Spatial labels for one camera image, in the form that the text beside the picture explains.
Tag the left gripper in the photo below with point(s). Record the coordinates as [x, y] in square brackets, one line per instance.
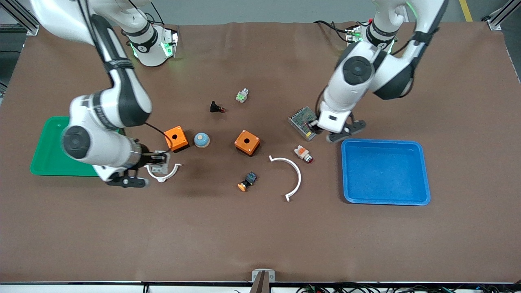
[314, 125]

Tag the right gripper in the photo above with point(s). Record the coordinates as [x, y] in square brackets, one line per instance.
[147, 158]

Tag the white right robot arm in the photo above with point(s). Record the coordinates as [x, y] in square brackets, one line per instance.
[122, 97]

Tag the arm base box green light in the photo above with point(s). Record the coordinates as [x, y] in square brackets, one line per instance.
[170, 42]
[353, 34]

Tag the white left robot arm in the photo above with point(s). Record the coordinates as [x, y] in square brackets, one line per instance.
[390, 73]

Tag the metal mesh power supply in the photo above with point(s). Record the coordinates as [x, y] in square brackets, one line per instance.
[301, 117]

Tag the small white pipe clamp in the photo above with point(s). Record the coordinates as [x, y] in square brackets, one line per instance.
[174, 172]

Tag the red cap white orange pushbutton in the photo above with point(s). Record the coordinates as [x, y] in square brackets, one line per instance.
[301, 151]

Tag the light blue dome button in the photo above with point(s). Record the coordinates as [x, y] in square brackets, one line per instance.
[201, 140]

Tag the large white pipe clamp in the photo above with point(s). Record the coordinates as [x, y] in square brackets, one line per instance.
[299, 175]

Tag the green white small pushbutton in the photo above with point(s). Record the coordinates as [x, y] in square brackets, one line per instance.
[242, 96]

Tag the blue plastic tray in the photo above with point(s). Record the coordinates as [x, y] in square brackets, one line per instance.
[382, 171]

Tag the green plastic tray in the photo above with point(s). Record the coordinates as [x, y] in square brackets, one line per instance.
[44, 154]

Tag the brown table mat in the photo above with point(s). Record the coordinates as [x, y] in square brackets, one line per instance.
[244, 232]

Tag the orange button enclosure box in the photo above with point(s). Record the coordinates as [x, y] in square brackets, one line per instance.
[181, 141]
[251, 145]

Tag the small black indicator switch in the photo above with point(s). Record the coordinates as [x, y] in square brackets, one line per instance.
[214, 107]

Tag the black switch with orange cap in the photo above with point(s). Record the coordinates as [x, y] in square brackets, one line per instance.
[249, 179]

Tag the white bracket at table edge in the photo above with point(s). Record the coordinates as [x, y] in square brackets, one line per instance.
[256, 276]

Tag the aluminium frame profile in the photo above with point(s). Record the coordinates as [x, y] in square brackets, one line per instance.
[16, 14]
[498, 18]

